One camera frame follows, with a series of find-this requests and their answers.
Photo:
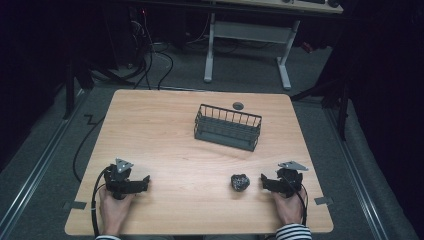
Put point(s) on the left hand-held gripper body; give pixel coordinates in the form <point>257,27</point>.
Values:
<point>117,181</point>

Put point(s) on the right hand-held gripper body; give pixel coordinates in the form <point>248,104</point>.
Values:
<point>289,180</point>

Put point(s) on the black wrapper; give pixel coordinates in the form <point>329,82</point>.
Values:
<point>240,182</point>

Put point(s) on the person's right hand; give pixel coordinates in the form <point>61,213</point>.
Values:
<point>288,208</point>

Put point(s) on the person's left hand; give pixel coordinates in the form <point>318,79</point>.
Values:
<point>115,211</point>

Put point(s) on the grey tape strip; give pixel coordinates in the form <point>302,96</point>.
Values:
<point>76,205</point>
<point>323,200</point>

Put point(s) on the grey round table grommet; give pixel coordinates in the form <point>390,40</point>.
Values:
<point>238,106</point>

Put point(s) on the black metal stand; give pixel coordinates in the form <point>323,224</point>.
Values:
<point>341,100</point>
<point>70,90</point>

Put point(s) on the white-framed desk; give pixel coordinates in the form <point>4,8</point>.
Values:
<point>250,31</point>

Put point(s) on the metal floor rail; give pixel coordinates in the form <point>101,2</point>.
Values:
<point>356,176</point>
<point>36,166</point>

